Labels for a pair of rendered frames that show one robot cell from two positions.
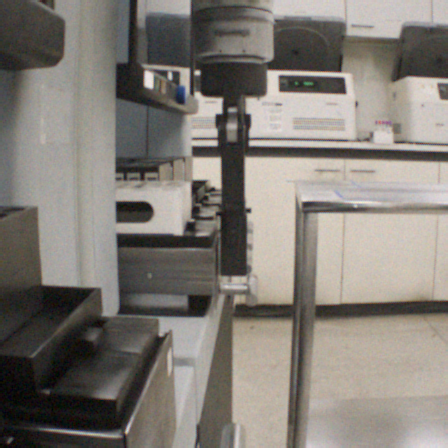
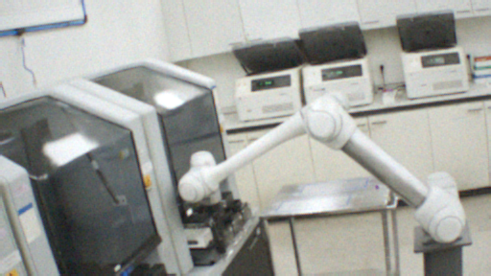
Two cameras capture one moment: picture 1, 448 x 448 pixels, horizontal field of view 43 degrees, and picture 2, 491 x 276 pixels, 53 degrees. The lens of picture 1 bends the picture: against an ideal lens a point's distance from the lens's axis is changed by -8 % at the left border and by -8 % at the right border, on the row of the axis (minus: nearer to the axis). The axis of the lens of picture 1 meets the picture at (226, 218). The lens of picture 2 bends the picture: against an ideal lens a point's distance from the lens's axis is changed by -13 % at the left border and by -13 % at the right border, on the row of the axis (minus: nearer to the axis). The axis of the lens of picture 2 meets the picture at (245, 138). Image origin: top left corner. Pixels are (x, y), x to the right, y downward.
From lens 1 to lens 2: 1.76 m
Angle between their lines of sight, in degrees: 16
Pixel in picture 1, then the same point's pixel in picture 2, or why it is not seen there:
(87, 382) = not seen: outside the picture
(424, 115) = (413, 80)
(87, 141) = (175, 239)
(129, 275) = (195, 257)
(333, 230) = not seen: hidden behind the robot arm
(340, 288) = not seen: hidden behind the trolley
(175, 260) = (204, 253)
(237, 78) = (210, 209)
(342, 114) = (362, 89)
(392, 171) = (398, 119)
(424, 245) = (425, 161)
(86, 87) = (171, 228)
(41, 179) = (164, 256)
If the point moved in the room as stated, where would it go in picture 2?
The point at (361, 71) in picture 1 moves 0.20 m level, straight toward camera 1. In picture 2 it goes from (383, 43) to (379, 45)
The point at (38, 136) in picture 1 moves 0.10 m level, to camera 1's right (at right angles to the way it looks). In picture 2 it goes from (162, 249) to (186, 248)
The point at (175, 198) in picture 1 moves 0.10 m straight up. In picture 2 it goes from (202, 239) to (197, 217)
